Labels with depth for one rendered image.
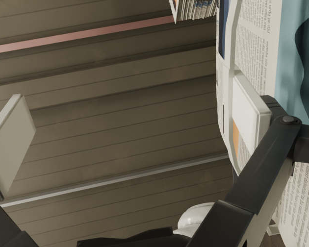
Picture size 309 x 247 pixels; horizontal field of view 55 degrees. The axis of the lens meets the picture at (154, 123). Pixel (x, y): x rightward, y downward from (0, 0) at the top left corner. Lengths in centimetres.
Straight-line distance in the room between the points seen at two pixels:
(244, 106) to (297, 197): 9
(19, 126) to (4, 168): 3
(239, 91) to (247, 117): 2
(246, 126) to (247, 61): 11
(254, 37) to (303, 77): 7
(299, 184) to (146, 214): 395
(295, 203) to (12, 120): 20
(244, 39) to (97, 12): 313
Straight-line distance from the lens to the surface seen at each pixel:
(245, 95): 17
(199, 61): 339
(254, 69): 26
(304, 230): 25
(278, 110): 17
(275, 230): 30
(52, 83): 333
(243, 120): 18
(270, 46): 23
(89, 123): 355
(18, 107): 20
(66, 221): 419
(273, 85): 23
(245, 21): 28
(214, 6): 110
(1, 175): 17
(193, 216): 72
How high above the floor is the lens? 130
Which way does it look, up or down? 5 degrees down
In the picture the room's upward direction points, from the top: 102 degrees counter-clockwise
